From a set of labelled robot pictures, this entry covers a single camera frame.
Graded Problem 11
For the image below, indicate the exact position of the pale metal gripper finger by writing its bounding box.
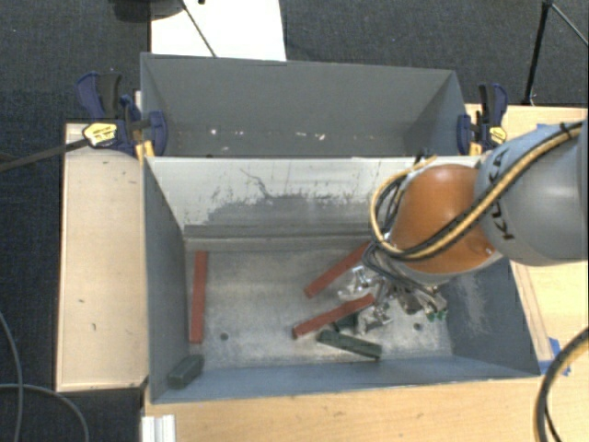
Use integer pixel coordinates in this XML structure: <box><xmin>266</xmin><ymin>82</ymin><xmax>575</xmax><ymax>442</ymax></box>
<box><xmin>337</xmin><ymin>267</ymin><xmax>372</xmax><ymax>302</ymax></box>
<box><xmin>357</xmin><ymin>301</ymin><xmax>396</xmax><ymax>334</ymax></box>

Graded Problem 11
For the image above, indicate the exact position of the red-brown flat block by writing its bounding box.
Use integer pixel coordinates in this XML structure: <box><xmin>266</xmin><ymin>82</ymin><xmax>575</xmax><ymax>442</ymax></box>
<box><xmin>188</xmin><ymin>250</ymin><xmax>210</xmax><ymax>344</ymax></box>
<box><xmin>303</xmin><ymin>240</ymin><xmax>372</xmax><ymax>300</ymax></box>
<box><xmin>291</xmin><ymin>293</ymin><xmax>376</xmax><ymax>340</ymax></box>

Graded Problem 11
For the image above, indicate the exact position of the dark green flat block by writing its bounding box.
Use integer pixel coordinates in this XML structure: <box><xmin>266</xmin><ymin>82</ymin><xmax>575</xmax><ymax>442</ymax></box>
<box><xmin>316</xmin><ymin>329</ymin><xmax>384</xmax><ymax>360</ymax></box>
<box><xmin>166</xmin><ymin>353</ymin><xmax>206</xmax><ymax>390</ymax></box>
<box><xmin>331</xmin><ymin>312</ymin><xmax>361</xmax><ymax>334</ymax></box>

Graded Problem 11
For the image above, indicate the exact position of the grey metal bin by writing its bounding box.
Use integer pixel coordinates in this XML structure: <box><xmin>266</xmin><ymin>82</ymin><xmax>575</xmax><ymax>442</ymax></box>
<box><xmin>139</xmin><ymin>52</ymin><xmax>542</xmax><ymax>405</ymax></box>

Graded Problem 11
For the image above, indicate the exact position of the pale wood board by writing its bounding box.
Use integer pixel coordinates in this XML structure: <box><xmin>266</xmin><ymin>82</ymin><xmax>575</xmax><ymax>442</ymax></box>
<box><xmin>54</xmin><ymin>122</ymin><xmax>152</xmax><ymax>393</ymax></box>

